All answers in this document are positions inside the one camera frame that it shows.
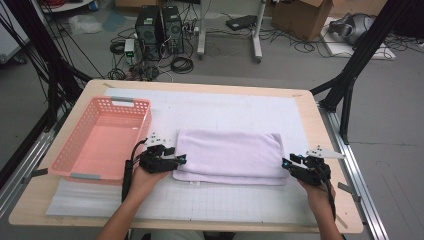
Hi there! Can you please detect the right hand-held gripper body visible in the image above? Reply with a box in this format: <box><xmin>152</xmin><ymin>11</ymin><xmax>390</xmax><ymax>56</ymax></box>
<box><xmin>289</xmin><ymin>145</ymin><xmax>346</xmax><ymax>187</ymax></box>

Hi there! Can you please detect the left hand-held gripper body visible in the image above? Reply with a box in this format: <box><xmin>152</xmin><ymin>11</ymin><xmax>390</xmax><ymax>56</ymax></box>
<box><xmin>138</xmin><ymin>132</ymin><xmax>180</xmax><ymax>175</ymax></box>

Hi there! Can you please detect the pale printed towel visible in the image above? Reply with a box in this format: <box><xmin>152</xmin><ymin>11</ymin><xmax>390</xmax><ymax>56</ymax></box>
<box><xmin>173</xmin><ymin>128</ymin><xmax>289</xmax><ymax>187</ymax></box>

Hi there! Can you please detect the pink plastic basket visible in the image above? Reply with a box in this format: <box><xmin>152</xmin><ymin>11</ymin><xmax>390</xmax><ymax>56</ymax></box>
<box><xmin>48</xmin><ymin>95</ymin><xmax>153</xmax><ymax>186</ymax></box>

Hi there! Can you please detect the person's left hand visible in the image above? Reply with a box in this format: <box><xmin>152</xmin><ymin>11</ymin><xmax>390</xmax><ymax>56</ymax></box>
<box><xmin>128</xmin><ymin>164</ymin><xmax>170</xmax><ymax>201</ymax></box>

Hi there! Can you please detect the person's right hand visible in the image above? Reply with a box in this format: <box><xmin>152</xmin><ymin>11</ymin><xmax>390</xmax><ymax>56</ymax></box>
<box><xmin>298</xmin><ymin>178</ymin><xmax>336</xmax><ymax>215</ymax></box>

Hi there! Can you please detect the thin wooden stick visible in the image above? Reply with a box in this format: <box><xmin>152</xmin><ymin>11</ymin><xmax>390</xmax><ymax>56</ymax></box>
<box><xmin>334</xmin><ymin>214</ymin><xmax>350</xmax><ymax>231</ymax></box>

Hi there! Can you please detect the white grid mat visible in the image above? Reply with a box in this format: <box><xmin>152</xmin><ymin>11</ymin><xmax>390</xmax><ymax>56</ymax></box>
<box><xmin>45</xmin><ymin>87</ymin><xmax>318</xmax><ymax>225</ymax></box>

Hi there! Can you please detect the small white device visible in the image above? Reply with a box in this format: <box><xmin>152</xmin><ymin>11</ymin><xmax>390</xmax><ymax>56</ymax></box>
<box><xmin>123</xmin><ymin>38</ymin><xmax>136</xmax><ymax>64</ymax></box>

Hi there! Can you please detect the white board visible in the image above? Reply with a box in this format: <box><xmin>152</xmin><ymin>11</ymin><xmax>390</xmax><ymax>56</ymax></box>
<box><xmin>321</xmin><ymin>16</ymin><xmax>397</xmax><ymax>61</ymax></box>

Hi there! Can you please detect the black computer tower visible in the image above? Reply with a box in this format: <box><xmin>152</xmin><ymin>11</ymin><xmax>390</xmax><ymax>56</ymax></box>
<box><xmin>161</xmin><ymin>5</ymin><xmax>185</xmax><ymax>56</ymax></box>
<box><xmin>134</xmin><ymin>5</ymin><xmax>163</xmax><ymax>62</ymax></box>

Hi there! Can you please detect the white metal stand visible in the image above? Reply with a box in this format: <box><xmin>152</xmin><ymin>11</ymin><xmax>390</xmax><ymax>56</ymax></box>
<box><xmin>196</xmin><ymin>0</ymin><xmax>268</xmax><ymax>64</ymax></box>

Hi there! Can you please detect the blue floor sheet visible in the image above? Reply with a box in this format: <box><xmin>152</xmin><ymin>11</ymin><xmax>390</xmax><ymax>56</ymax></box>
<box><xmin>101</xmin><ymin>9</ymin><xmax>128</xmax><ymax>33</ymax></box>

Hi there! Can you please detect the grey vacuum cleaner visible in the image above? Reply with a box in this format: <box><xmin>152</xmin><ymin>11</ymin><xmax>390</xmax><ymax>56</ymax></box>
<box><xmin>328</xmin><ymin>12</ymin><xmax>378</xmax><ymax>46</ymax></box>

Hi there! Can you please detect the brown cardboard box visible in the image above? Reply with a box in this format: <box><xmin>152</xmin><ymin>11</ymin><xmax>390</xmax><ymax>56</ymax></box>
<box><xmin>271</xmin><ymin>0</ymin><xmax>334</xmax><ymax>43</ymax></box>

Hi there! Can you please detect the black flat box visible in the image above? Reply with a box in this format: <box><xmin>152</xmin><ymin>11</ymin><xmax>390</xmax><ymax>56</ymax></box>
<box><xmin>225</xmin><ymin>14</ymin><xmax>258</xmax><ymax>32</ymax></box>

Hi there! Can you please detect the clear plastic bag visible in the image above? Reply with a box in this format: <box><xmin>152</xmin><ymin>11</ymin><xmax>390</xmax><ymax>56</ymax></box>
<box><xmin>68</xmin><ymin>13</ymin><xmax>103</xmax><ymax>36</ymax></box>

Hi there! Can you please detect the round white table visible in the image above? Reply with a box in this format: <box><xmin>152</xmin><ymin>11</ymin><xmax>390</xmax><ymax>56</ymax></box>
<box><xmin>39</xmin><ymin>0</ymin><xmax>95</xmax><ymax>14</ymax></box>

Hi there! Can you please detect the white cabinet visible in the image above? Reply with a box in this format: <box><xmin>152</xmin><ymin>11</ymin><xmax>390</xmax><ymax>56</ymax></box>
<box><xmin>0</xmin><ymin>9</ymin><xmax>30</xmax><ymax>64</ymax></box>

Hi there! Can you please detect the grey metal bracket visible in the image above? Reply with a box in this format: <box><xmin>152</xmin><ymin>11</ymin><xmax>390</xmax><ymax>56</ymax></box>
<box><xmin>21</xmin><ymin>168</ymin><xmax>50</xmax><ymax>184</ymax></box>
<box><xmin>337</xmin><ymin>181</ymin><xmax>362</xmax><ymax>203</ymax></box>

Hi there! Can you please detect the aluminium rail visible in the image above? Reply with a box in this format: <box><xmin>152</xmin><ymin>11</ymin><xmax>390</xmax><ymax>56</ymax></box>
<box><xmin>318</xmin><ymin>103</ymin><xmax>390</xmax><ymax>240</ymax></box>
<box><xmin>0</xmin><ymin>109</ymin><xmax>66</xmax><ymax>218</ymax></box>

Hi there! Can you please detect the large black cable coil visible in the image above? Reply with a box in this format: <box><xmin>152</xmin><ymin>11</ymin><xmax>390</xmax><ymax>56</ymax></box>
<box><xmin>170</xmin><ymin>56</ymin><xmax>195</xmax><ymax>75</ymax></box>

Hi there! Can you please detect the small black cable coil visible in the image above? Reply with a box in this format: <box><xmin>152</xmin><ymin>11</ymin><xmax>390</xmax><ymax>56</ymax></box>
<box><xmin>109</xmin><ymin>41</ymin><xmax>126</xmax><ymax>56</ymax></box>

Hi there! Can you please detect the black metal frame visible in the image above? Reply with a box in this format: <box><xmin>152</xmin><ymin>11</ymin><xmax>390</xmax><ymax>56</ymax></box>
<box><xmin>309</xmin><ymin>0</ymin><xmax>414</xmax><ymax>145</ymax></box>
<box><xmin>0</xmin><ymin>0</ymin><xmax>93</xmax><ymax>132</ymax></box>

